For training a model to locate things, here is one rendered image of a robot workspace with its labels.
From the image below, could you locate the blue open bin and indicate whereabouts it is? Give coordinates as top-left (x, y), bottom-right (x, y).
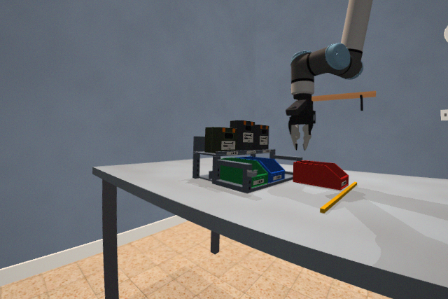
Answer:
top-left (239, 156), bottom-right (284, 183)

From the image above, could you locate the red bin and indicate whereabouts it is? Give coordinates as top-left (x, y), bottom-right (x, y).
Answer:
top-left (293, 160), bottom-right (348, 190)

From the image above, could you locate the grey metal bin rack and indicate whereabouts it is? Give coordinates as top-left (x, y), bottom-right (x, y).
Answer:
top-left (192, 136), bottom-right (302, 193)

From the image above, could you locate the yellow bar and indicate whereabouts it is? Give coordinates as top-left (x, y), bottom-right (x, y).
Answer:
top-left (320, 182), bottom-right (357, 213)

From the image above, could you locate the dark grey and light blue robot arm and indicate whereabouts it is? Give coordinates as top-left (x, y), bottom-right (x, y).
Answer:
top-left (286, 0), bottom-right (373, 116)

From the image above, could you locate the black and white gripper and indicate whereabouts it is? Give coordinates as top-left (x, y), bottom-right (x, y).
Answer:
top-left (288, 93), bottom-right (316, 151)

